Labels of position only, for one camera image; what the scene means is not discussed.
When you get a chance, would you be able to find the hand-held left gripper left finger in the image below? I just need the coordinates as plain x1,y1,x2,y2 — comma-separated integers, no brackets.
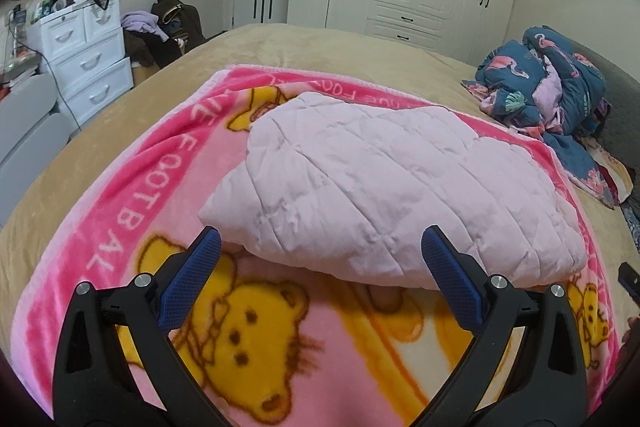
51,226,227,427

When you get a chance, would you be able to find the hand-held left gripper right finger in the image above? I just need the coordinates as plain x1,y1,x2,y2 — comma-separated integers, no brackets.
414,226,589,427

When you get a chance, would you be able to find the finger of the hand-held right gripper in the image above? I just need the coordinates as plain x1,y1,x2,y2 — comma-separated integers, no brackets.
617,261,640,307

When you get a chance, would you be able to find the pink quilted jacket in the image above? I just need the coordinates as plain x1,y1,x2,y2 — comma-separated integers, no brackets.
198,91,589,293

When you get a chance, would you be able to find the dark brown clothes pile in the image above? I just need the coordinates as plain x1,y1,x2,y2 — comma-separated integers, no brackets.
122,29,182,70

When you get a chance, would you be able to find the pile of dark clothes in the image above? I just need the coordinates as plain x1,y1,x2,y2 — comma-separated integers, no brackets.
151,0,207,54

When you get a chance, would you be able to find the red patterned cloth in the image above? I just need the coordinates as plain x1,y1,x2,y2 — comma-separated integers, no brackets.
584,141,635,208

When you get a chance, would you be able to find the pink bear printed blanket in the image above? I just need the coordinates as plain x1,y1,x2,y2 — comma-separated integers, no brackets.
9,64,627,427

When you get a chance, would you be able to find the grey bed headboard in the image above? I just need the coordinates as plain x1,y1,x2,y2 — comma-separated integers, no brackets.
570,36,640,260

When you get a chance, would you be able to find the blue flamingo printed quilt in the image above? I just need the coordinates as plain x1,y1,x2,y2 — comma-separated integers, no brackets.
460,25,622,210

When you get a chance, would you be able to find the grey chair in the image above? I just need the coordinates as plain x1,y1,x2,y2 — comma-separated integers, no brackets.
0,72,72,190

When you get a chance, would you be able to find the white drawer cabinet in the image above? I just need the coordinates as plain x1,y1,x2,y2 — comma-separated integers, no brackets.
24,0,136,116

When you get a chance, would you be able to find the bed with tan cover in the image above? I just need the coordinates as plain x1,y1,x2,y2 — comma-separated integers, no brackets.
0,23,640,338

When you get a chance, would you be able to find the purple cloth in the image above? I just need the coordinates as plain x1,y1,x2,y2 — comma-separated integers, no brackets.
121,10,172,42

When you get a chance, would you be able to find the black cable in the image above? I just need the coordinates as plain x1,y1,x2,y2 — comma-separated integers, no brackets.
36,49,83,134

